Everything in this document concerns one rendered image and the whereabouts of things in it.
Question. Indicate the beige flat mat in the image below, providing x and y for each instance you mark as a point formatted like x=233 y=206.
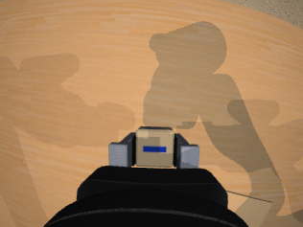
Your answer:
x=252 y=210

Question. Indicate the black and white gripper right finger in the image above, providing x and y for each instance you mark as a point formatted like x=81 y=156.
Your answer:
x=188 y=154

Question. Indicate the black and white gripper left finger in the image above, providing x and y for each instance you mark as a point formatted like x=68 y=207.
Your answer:
x=123 y=154

